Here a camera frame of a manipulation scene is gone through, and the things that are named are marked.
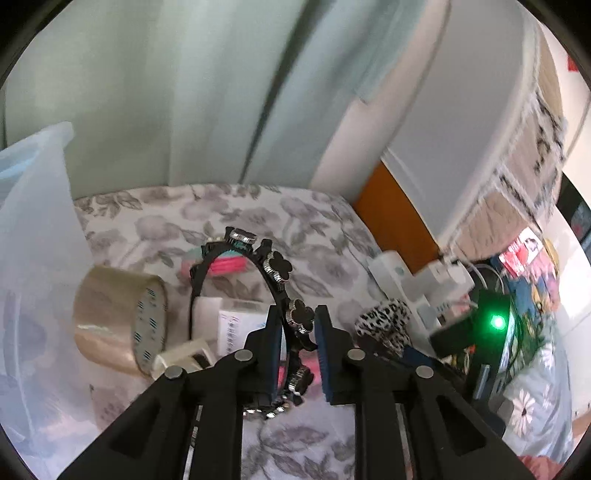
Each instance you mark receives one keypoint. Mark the quilted lace-trimmed cover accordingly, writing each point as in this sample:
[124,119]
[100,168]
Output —
[521,194]

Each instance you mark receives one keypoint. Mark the wooden cabinet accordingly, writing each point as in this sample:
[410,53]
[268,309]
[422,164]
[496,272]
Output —
[392,217]

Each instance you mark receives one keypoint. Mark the white power strip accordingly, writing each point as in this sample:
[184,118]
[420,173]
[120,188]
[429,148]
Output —
[388,272]

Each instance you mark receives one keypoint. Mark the white and blue medicine box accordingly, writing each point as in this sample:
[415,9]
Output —
[233,327]

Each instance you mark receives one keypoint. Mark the clear plastic storage container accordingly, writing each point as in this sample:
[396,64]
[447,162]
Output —
[37,230]

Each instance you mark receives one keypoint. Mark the black clover headband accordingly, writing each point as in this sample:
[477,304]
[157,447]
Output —
[277,265]

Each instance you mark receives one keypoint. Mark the white hair claw clip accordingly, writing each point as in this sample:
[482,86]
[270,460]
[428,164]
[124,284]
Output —
[184,353]

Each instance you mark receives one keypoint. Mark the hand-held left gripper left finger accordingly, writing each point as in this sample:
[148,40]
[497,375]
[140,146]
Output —
[272,350]

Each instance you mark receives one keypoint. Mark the pale green curtain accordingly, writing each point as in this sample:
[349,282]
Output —
[161,92]

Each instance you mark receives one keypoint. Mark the brown packing tape roll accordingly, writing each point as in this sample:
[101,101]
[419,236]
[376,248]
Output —
[106,314]

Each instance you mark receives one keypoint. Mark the black power adapter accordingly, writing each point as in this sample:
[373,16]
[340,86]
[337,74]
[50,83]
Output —
[461,332]

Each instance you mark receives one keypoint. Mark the blue daisy print cloth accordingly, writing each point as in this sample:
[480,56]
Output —
[531,392]

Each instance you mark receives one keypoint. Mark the white charger plug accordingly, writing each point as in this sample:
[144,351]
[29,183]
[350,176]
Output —
[445,277]

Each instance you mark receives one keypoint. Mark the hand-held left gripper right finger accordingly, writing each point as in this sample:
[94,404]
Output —
[325,355]

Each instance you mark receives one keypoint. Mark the leopard print scrunchie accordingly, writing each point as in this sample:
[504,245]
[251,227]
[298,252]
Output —
[383,323]

